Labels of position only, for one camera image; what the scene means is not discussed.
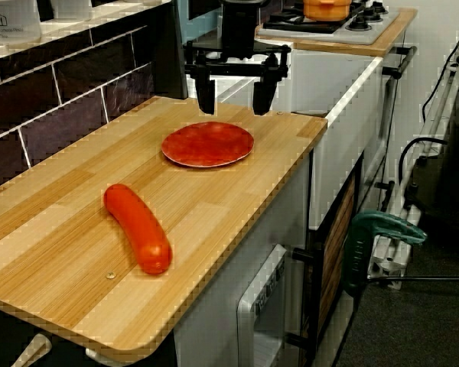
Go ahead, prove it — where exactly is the wood panel cabinet door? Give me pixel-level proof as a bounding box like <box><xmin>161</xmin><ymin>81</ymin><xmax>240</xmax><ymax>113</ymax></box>
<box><xmin>316</xmin><ymin>174</ymin><xmax>357</xmax><ymax>334</ymax></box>

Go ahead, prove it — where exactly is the red round plate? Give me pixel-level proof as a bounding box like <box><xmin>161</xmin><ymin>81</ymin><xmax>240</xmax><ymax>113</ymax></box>
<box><xmin>161</xmin><ymin>121</ymin><xmax>255</xmax><ymax>169</ymax></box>

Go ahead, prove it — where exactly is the black oven door handle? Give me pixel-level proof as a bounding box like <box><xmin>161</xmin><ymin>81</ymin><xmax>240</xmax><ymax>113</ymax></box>
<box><xmin>375</xmin><ymin>45</ymin><xmax>418</xmax><ymax>217</ymax></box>

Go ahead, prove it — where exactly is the orange toy pot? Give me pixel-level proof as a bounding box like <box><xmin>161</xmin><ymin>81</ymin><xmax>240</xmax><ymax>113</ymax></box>
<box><xmin>302</xmin><ymin>0</ymin><xmax>352</xmax><ymax>21</ymax></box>

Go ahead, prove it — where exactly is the white lidded storage jar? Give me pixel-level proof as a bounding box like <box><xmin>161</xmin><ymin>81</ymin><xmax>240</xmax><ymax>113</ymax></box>
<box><xmin>0</xmin><ymin>0</ymin><xmax>43</xmax><ymax>45</ymax></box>

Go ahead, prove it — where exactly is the black cabinet door handle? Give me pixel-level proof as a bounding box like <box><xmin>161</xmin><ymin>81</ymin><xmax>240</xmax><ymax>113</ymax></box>
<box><xmin>285</xmin><ymin>246</ymin><xmax>324</xmax><ymax>347</ymax></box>

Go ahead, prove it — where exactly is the black shelf post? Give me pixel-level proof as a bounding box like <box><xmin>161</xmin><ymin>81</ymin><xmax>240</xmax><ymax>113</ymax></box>
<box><xmin>147</xmin><ymin>0</ymin><xmax>189</xmax><ymax>101</ymax></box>

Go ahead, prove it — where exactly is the aluminium frame rail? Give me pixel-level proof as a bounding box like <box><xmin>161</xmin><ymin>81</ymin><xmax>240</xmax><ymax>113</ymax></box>
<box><xmin>366</xmin><ymin>36</ymin><xmax>459</xmax><ymax>290</ymax></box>

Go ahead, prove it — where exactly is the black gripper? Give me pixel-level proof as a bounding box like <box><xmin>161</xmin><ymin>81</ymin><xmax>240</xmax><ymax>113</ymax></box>
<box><xmin>183</xmin><ymin>0</ymin><xmax>292</xmax><ymax>116</ymax></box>

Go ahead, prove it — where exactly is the black hanging cable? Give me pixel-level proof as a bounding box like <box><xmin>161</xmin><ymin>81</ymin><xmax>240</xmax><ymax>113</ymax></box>
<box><xmin>422</xmin><ymin>0</ymin><xmax>459</xmax><ymax>120</ymax></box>

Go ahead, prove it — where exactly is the grey toy stove top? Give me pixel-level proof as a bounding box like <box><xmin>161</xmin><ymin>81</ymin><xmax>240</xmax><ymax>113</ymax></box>
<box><xmin>256</xmin><ymin>1</ymin><xmax>401</xmax><ymax>45</ymax></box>

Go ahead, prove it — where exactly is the white toy sink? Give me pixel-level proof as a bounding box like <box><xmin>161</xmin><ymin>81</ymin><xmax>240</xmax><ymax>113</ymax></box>
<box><xmin>216</xmin><ymin>48</ymin><xmax>386</xmax><ymax>231</ymax></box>

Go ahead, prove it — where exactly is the green clamp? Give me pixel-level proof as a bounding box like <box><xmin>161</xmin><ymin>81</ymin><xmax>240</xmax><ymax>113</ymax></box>
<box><xmin>343</xmin><ymin>212</ymin><xmax>428</xmax><ymax>298</ymax></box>

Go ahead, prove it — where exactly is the white drawer handle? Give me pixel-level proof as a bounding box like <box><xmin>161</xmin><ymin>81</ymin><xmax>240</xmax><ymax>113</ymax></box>
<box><xmin>10</xmin><ymin>332</ymin><xmax>54</xmax><ymax>367</ymax></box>

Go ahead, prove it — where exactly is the white toy dishwasher door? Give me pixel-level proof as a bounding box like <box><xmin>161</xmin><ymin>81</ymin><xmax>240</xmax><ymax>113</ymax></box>
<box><xmin>236</xmin><ymin>244</ymin><xmax>288</xmax><ymax>367</ymax></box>

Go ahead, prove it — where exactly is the black looped cable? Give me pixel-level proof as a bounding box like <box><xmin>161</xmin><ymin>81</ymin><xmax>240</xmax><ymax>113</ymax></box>
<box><xmin>399</xmin><ymin>136</ymin><xmax>449</xmax><ymax>185</ymax></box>

